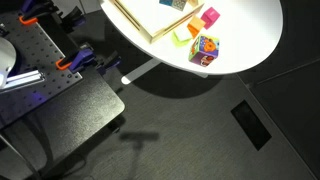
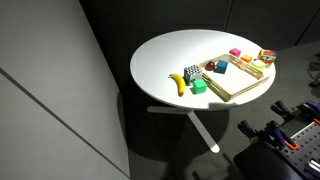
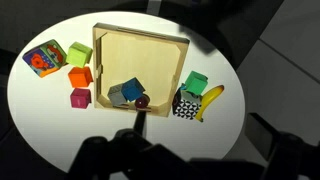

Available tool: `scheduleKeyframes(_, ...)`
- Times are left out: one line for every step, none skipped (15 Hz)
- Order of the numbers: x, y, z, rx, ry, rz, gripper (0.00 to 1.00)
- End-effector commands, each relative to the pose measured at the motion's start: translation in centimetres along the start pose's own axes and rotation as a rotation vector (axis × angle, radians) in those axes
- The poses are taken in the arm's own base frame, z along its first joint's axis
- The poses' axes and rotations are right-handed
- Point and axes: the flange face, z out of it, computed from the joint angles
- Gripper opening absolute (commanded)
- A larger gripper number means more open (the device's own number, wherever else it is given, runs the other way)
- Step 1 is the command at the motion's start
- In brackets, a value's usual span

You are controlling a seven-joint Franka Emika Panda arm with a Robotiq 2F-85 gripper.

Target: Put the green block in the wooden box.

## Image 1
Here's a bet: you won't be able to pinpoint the light green block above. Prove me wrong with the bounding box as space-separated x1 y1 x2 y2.
172 27 192 46

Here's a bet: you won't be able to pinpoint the purple orange clamp far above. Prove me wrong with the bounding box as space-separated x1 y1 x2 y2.
18 0 86 33

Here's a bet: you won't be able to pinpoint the orange block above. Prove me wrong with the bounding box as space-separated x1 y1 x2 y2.
187 16 205 38

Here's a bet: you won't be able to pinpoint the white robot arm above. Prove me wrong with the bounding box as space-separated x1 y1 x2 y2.
0 37 16 89

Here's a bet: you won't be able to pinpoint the silver aluminium rail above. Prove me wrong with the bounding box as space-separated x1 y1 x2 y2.
0 70 45 93

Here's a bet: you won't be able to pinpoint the pink block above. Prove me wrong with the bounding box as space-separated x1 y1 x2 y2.
201 7 220 29

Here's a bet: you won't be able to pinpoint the white round table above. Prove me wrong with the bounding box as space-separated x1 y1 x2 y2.
99 0 283 75

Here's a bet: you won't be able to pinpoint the purple orange clamp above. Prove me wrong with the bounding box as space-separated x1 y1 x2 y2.
55 43 122 75
18 0 86 33

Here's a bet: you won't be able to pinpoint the black cart table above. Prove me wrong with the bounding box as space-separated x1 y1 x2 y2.
0 9 126 178

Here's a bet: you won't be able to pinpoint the black perforated mounting board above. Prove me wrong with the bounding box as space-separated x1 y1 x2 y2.
0 11 82 128

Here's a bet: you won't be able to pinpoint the purple orange clamp near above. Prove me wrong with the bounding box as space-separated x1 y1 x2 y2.
55 43 122 75

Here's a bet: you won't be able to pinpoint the white table base legs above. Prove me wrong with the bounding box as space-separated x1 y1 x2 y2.
121 58 209 85

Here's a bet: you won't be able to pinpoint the black floor hatch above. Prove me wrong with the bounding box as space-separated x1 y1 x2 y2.
231 100 272 151

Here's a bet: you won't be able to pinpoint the patterned teal block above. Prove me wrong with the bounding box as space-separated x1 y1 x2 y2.
159 0 187 11

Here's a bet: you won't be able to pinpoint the wooden box tray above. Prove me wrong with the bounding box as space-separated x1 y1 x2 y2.
110 0 205 44

